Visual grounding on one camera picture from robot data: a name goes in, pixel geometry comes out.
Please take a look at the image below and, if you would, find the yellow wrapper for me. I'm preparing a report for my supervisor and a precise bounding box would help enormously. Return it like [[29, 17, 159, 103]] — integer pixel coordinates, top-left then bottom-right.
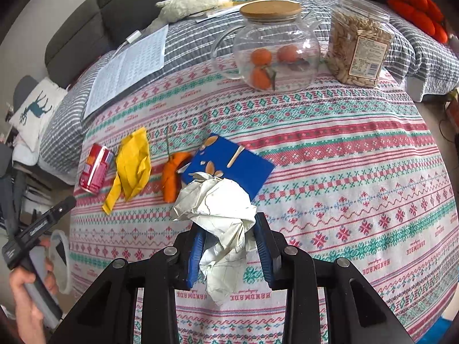
[[102, 127, 152, 215]]

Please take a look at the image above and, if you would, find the blue snack bag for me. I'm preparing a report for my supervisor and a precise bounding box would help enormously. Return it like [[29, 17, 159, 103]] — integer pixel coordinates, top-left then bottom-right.
[[181, 134, 275, 200]]

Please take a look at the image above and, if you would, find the white plastic trash bin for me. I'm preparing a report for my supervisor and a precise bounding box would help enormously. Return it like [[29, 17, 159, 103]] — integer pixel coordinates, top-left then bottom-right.
[[48, 230, 71, 294]]

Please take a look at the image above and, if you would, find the person's left hand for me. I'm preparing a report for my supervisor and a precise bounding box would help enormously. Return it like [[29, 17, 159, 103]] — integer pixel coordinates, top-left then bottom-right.
[[8, 237, 60, 344]]

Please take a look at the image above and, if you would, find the white deer pillow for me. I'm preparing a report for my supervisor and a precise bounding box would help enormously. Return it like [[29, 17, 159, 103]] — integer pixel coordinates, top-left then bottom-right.
[[9, 78, 68, 152]]

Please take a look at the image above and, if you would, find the patterned christmas tablecloth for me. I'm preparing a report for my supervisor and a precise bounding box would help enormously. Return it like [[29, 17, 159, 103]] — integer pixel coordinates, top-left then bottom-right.
[[69, 62, 458, 339]]

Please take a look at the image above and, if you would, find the orange peel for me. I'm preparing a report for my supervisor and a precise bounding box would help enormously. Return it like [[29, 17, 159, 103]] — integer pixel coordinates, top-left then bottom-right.
[[160, 127, 192, 204]]

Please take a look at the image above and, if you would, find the grey folding chair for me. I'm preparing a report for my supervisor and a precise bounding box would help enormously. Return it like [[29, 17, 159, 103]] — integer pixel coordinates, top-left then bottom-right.
[[13, 75, 38, 112]]

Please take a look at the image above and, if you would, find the white printed paper sheet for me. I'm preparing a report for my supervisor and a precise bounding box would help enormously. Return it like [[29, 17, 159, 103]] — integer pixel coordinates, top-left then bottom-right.
[[83, 25, 169, 120]]

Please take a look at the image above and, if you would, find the dark grey sofa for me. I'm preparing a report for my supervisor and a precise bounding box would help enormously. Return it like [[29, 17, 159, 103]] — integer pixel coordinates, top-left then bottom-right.
[[44, 0, 161, 88]]

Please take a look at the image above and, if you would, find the grey striped quilt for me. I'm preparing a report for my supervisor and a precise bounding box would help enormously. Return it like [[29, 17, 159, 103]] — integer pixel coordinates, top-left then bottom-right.
[[38, 0, 459, 173]]

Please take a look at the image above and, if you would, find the clear jar of nuts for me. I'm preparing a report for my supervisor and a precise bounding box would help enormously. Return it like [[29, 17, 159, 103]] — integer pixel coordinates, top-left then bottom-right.
[[325, 0, 394, 88]]

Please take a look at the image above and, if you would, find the glass teapot with oranges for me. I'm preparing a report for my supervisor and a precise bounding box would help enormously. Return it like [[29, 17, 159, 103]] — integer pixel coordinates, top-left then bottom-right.
[[211, 0, 321, 93]]

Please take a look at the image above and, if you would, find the white plush toy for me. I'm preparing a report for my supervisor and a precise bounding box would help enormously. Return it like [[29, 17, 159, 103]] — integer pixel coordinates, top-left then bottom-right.
[[144, 0, 230, 34]]

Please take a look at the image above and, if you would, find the red orange cushion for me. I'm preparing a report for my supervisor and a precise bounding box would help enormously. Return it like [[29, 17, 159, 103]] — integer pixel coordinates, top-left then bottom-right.
[[387, 0, 448, 44]]

